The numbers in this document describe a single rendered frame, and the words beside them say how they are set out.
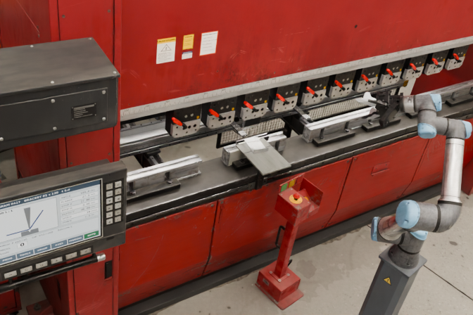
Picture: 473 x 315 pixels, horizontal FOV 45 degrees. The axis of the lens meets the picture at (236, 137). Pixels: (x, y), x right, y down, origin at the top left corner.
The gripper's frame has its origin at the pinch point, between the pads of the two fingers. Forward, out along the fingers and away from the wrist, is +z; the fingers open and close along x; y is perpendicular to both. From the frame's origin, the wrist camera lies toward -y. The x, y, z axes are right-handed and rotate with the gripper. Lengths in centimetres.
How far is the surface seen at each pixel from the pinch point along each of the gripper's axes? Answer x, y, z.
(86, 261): 49, -95, 80
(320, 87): -31, 38, 30
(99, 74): 108, -58, 48
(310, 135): -62, 27, 42
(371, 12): -11, 70, 1
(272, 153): -34, -2, 52
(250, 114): -12, 8, 58
